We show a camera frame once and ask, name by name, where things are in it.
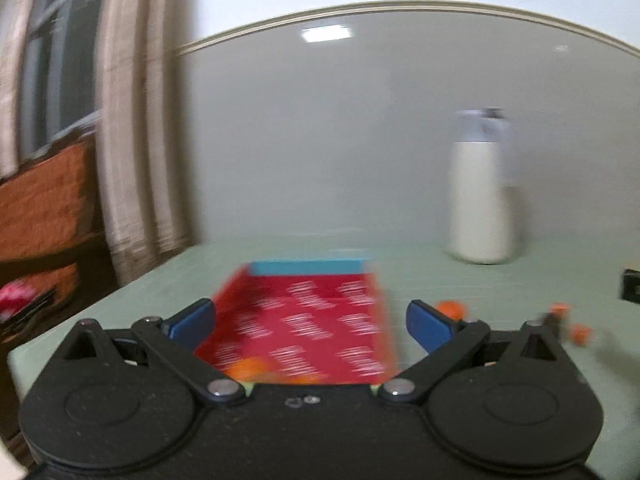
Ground beige satin curtain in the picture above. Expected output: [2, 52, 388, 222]
[1, 0, 191, 284]

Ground green checkered tablecloth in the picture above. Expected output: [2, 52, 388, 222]
[12, 233, 639, 479]

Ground white thermos jug grey lid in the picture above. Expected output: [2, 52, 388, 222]
[447, 107, 516, 264]

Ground window with frame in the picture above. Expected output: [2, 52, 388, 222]
[17, 0, 104, 159]

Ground wooden sofa orange cushion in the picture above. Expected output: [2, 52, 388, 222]
[1, 133, 117, 352]

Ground red cardboard tray box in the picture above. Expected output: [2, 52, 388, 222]
[194, 259, 398, 385]

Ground orange tangerine in tray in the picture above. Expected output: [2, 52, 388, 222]
[224, 356, 281, 384]

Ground red white checkered cloth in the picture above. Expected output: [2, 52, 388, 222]
[0, 281, 38, 321]

